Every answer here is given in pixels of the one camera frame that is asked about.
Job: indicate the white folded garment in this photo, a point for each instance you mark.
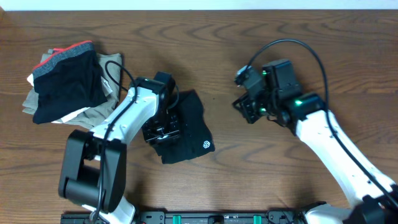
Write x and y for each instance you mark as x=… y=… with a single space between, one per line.
x=106 y=89

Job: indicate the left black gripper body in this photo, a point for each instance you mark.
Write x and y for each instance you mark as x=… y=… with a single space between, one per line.
x=162 y=127

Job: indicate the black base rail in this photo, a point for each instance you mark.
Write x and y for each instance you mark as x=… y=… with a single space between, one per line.
x=270 y=217

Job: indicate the black pants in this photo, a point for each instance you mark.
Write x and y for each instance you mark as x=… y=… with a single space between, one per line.
x=195 y=138

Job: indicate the khaki folded garment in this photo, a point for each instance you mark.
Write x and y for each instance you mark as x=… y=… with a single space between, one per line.
x=93 y=116

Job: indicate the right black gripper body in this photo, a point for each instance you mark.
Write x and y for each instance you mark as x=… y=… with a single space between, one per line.
x=253 y=110

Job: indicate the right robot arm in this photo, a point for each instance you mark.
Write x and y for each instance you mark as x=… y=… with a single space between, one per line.
x=372 y=195

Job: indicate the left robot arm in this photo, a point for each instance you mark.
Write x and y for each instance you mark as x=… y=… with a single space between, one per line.
x=94 y=164

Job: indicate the black folded shorts grey waistband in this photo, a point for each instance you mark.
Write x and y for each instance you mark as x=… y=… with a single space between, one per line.
x=69 y=80

